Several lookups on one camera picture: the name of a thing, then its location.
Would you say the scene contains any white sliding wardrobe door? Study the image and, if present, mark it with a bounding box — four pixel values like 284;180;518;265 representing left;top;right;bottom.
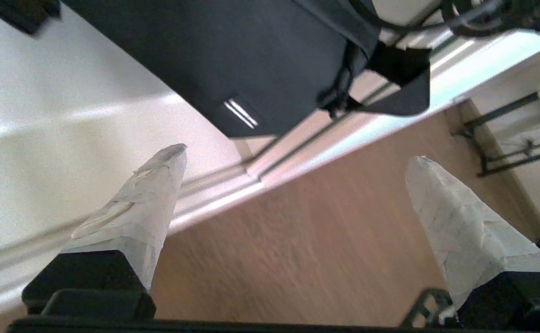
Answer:
0;0;248;278

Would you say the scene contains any black metal rack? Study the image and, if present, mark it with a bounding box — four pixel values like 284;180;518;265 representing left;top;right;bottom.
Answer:
457;92;540;178

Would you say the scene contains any white door floor track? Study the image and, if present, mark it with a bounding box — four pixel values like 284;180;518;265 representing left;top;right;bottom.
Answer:
0;31;540;320

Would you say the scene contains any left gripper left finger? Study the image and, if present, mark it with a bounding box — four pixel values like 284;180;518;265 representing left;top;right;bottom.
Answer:
22;143;188;321

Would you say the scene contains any black fabric bag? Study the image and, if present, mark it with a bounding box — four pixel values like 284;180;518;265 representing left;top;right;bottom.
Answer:
62;0;432;138

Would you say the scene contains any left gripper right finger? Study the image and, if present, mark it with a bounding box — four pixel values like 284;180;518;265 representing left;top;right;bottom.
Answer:
404;156;540;327

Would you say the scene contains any black cable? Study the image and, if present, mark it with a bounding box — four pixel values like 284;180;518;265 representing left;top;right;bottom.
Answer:
348;0;540;38

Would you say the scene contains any small black block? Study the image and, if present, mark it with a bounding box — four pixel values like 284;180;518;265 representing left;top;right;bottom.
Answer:
0;0;62;36

